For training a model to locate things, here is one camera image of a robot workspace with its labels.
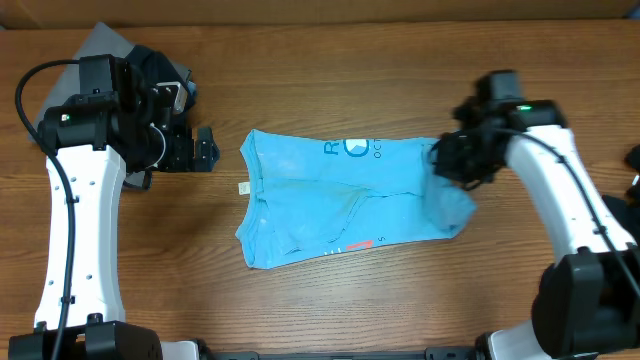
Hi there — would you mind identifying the light blue printed t-shirt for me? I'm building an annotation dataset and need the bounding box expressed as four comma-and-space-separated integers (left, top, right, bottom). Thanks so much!
236, 129, 476, 270

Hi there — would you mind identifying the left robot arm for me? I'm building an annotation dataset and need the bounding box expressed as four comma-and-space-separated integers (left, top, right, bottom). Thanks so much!
8, 54, 219, 359

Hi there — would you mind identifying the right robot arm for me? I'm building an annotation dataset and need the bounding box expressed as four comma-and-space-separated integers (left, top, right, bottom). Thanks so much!
429, 70, 639, 360

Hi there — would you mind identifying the folded black nike shirt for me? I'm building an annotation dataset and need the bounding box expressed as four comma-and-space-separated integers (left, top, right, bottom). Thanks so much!
125, 45, 197, 108

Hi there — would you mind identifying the folded grey shirt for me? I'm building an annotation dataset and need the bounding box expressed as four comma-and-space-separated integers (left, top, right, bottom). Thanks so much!
28, 23, 194, 197

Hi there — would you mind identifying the black shirt on right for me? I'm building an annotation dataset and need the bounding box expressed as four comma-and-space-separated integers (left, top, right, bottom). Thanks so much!
602, 145, 639, 242

